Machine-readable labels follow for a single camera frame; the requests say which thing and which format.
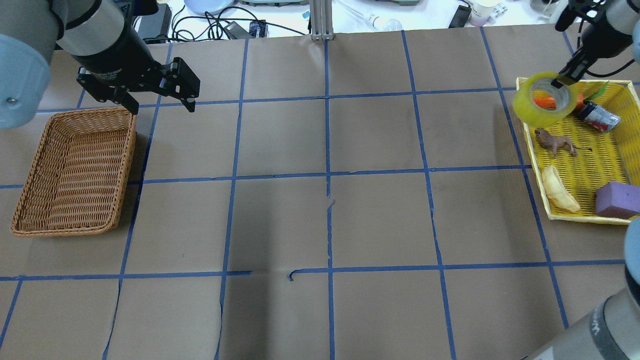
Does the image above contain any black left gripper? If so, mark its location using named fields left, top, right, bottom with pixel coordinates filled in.
left=76, top=30, right=201, bottom=116

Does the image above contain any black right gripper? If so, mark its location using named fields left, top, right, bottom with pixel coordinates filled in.
left=550, top=0, right=636, bottom=89

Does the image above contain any yellow tape roll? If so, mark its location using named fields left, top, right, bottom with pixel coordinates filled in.
left=512, top=71, right=584, bottom=128

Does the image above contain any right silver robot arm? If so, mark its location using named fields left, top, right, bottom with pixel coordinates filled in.
left=512, top=0, right=639, bottom=360

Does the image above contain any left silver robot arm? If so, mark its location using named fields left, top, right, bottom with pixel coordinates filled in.
left=0, top=0, right=201, bottom=129

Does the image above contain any orange toy carrot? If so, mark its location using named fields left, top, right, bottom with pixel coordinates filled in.
left=532, top=80, right=610, bottom=111

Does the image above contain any small dark tin can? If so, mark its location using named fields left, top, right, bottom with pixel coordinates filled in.
left=577, top=101, right=621, bottom=133

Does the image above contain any black power brick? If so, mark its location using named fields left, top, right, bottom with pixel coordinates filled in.
left=137, top=3, right=172, bottom=44

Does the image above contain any brown toy animal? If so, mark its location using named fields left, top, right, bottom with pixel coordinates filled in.
left=534, top=128, right=579, bottom=158

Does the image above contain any yellow plastic basket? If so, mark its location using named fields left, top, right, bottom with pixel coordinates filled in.
left=519, top=79, right=639, bottom=225

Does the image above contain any light blue plate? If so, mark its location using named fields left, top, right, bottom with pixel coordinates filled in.
left=183, top=0, right=235, bottom=16

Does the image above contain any brown wicker basket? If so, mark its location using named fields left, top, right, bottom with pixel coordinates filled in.
left=10, top=107, right=138, bottom=238

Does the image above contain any black power adapter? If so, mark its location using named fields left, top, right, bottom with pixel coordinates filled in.
left=448, top=5, right=472, bottom=28

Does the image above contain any yellow toy banana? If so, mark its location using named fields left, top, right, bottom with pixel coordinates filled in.
left=541, top=165, right=581, bottom=214

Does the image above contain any purple foam block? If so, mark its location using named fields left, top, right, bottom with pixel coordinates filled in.
left=594, top=181, right=640, bottom=219

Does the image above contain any light bulb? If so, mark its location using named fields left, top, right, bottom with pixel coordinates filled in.
left=336, top=0, right=403, bottom=32

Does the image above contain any aluminium frame post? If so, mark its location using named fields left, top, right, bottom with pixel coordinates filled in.
left=308, top=0, right=335, bottom=42

